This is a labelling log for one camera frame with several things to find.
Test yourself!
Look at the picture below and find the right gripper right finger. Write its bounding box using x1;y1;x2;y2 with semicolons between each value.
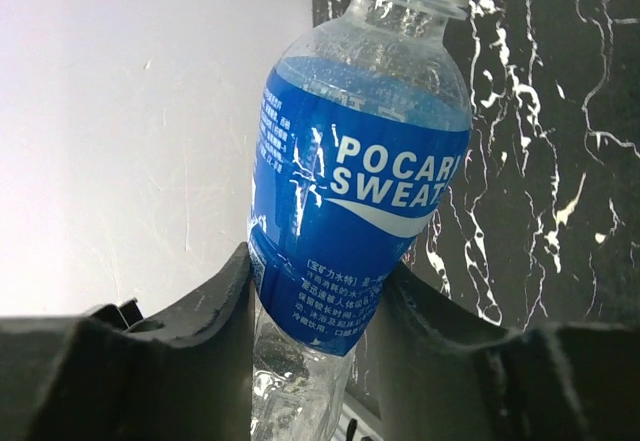
370;264;639;440

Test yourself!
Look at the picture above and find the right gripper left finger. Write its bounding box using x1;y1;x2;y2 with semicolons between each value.
1;244;254;440

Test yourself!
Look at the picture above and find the Pepsi bottle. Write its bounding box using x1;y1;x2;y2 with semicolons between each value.
247;0;472;440

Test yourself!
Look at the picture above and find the black marble mat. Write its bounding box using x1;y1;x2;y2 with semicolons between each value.
311;0;640;412

